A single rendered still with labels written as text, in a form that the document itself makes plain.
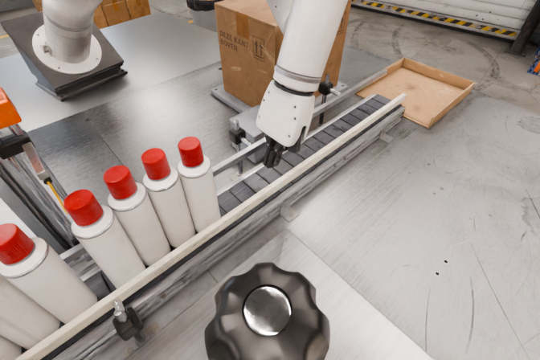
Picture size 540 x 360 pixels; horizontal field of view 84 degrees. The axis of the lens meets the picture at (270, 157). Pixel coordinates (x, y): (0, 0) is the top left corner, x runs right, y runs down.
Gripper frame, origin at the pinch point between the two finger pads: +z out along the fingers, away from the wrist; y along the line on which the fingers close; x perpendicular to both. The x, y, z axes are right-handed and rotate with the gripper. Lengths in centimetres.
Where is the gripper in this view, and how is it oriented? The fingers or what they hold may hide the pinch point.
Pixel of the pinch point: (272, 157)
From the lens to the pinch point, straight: 62.3
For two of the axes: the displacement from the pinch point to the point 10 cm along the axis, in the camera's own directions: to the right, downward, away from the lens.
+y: 6.8, 5.0, -5.4
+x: 6.9, -1.8, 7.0
